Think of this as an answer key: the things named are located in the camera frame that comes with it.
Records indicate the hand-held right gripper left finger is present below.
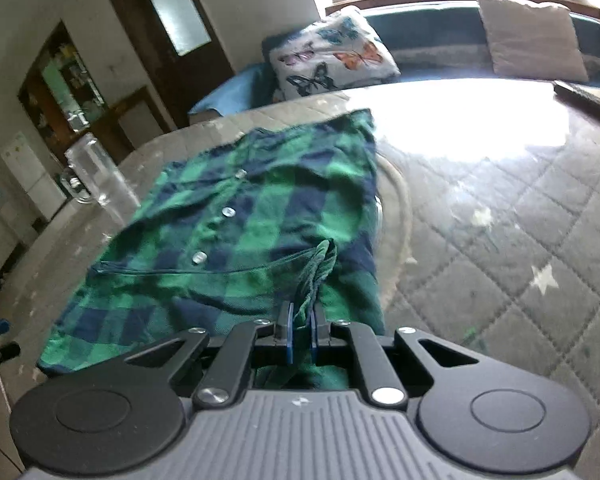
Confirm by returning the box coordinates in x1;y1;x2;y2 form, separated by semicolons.
125;302;295;409

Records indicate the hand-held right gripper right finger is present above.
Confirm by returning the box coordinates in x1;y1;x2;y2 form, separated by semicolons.
310;305;481;406

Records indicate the green plaid shirt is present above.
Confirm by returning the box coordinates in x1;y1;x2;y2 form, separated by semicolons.
37;108;386;391

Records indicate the white refrigerator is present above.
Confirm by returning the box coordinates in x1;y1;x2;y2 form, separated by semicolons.
0;131;68;221

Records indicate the clear glass mug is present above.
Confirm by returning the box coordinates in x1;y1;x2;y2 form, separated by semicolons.
60;132;141;226

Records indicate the grey quilted star tablecloth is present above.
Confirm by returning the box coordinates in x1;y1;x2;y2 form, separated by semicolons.
0;77;600;480

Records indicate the wooden shelf cabinet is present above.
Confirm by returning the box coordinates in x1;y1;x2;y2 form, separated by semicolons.
17;20;111;161

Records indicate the blue cloth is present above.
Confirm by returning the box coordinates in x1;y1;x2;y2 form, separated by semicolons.
187;62;266;121

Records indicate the dark wooden counter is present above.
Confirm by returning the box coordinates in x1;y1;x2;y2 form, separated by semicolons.
87;85;171;161

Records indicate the butterfly print pillow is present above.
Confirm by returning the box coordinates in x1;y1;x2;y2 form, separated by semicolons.
269;5;402;103

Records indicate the blue sofa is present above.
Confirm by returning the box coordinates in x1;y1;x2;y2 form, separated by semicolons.
187;0;600;126

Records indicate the dark door with glass panel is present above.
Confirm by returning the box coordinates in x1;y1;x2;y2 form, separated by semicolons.
99;0;236;131

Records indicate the black remote control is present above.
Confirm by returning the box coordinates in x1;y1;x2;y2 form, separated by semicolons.
552;80;600;121

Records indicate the plain beige pillow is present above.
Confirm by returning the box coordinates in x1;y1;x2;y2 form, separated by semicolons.
475;0;590;83

